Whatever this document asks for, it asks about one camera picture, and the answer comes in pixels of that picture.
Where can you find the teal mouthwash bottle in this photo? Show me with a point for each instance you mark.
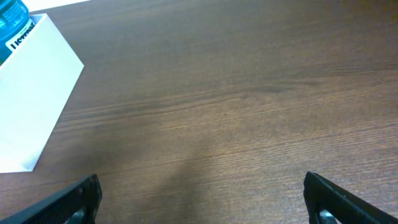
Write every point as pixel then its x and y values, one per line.
pixel 15 26

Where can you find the white cardboard box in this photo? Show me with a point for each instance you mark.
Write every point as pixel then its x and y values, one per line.
pixel 36 82

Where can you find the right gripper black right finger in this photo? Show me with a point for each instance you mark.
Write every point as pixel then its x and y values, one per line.
pixel 327 202

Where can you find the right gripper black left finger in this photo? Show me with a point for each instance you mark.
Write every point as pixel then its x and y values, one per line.
pixel 77 203

